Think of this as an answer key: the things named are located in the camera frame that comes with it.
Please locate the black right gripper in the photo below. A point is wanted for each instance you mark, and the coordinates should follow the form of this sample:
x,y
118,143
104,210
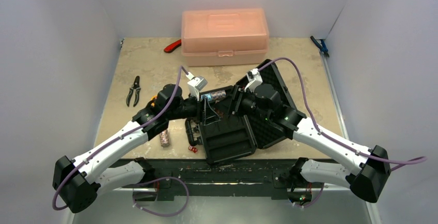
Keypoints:
x,y
236,98

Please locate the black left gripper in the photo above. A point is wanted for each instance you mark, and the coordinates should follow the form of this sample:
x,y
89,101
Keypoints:
x,y
196,105

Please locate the blue poker chip stack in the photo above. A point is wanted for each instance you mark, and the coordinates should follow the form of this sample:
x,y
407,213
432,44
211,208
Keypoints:
x,y
208,97

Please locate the black plastic poker case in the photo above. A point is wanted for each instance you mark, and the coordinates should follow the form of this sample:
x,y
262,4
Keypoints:
x,y
238,136

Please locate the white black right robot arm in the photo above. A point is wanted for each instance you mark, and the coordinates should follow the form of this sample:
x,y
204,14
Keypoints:
x,y
363,170

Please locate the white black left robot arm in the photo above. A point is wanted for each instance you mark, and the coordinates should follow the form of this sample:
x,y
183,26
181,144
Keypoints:
x,y
80,180

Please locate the yellow tape measure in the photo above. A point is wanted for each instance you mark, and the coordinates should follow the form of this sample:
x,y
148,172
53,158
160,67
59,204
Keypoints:
x,y
152,101

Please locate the red dice pair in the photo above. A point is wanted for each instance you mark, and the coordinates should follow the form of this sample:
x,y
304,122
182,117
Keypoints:
x,y
193,149

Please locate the translucent pink plastic toolbox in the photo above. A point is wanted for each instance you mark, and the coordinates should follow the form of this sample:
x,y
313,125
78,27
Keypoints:
x,y
224,37

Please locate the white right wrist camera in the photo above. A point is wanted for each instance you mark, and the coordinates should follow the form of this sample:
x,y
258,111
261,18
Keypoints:
x,y
254,80

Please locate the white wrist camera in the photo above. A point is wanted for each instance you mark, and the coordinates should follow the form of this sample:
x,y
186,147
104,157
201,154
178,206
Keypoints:
x,y
195,85
254,80

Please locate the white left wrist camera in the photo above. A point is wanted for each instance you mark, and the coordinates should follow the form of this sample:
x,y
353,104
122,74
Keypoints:
x,y
195,85

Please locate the black handled pruning shears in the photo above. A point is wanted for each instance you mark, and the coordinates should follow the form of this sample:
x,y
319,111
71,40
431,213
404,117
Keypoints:
x,y
134,91

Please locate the red handled utility knife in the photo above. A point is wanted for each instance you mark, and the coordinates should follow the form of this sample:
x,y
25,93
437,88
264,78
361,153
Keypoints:
x,y
173,46

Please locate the black metal base frame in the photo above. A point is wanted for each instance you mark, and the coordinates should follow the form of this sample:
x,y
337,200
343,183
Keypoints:
x,y
272,178

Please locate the blue handled pliers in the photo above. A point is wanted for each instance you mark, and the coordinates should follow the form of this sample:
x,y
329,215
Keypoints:
x,y
320,44

